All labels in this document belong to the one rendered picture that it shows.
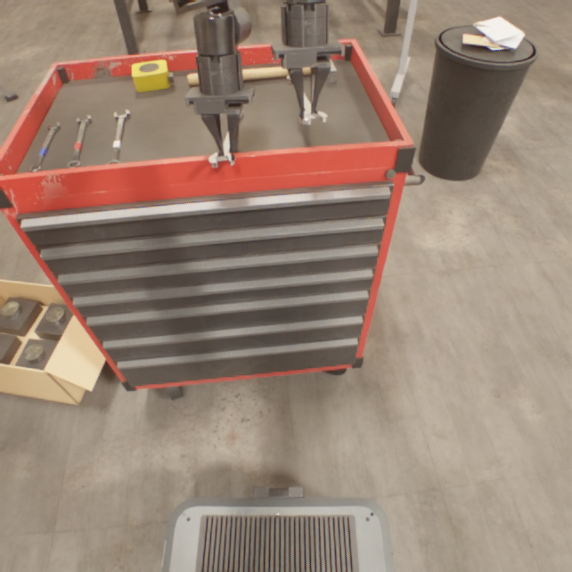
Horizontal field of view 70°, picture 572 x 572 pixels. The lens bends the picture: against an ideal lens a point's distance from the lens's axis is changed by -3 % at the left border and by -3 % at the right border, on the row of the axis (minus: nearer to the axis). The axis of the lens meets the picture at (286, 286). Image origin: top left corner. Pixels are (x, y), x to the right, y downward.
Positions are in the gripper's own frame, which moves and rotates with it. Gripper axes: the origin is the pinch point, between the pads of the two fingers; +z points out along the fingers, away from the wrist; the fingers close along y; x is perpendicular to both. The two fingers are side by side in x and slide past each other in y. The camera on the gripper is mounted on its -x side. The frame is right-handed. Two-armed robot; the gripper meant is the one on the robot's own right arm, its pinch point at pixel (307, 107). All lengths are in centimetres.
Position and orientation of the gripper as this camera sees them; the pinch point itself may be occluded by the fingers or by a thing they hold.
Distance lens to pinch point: 72.1
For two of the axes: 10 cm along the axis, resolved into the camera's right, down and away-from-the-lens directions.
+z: 0.4, 7.8, 6.3
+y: -9.9, 1.0, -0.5
